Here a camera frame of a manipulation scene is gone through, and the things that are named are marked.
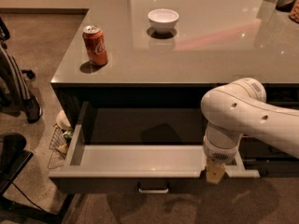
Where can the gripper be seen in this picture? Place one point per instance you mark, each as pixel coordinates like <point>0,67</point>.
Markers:
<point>219,154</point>

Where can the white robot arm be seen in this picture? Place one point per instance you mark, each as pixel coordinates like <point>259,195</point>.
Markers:
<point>240,108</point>

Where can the dark cabinet counter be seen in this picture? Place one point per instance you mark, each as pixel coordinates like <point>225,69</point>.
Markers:
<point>214,43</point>

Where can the green snack bag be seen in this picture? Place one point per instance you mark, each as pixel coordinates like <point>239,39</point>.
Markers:
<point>68,135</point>

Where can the white bowl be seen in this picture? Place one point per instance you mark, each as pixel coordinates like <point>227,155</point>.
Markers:
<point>163,20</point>

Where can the brown basket top right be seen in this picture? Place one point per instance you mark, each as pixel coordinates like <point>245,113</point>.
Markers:
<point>294,14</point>

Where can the red soda can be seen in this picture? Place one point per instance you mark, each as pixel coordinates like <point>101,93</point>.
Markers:
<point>94,41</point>

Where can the black shoe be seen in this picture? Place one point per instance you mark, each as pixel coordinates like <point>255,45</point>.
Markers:
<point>32,109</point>

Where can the person leg striped trousers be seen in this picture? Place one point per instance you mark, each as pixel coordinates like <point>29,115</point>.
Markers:
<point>11,74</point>

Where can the wire basket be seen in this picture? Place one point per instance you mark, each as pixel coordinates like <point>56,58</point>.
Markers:
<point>58,148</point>

